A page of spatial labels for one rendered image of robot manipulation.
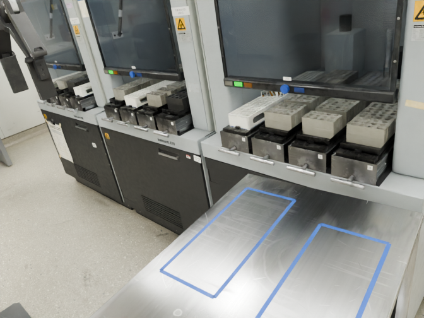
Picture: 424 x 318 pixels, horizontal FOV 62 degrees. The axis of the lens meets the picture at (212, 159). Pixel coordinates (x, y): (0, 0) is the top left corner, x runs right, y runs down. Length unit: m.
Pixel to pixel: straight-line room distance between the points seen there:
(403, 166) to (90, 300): 1.55
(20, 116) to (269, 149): 3.71
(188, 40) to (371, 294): 1.12
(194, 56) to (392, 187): 0.87
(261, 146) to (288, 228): 0.51
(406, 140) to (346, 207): 0.33
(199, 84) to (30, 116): 3.36
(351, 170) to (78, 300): 1.48
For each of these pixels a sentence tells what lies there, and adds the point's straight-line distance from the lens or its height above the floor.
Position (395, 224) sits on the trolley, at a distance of 0.85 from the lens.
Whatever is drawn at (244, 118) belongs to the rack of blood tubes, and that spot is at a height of 0.86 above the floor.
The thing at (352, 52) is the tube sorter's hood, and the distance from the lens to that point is 1.08.
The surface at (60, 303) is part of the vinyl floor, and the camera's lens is 2.07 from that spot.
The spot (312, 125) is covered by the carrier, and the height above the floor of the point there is 0.86.
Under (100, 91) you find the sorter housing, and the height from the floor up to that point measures 0.84.
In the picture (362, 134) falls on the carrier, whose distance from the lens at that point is 1.15.
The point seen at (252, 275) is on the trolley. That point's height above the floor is 0.82.
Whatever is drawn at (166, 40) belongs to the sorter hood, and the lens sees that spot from 1.56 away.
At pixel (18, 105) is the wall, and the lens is 4.59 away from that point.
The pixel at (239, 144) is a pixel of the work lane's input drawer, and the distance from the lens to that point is 1.33.
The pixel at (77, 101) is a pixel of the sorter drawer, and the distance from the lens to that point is 2.30.
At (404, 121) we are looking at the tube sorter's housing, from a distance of 1.11.
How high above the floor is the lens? 1.34
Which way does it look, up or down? 27 degrees down
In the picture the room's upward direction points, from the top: 10 degrees counter-clockwise
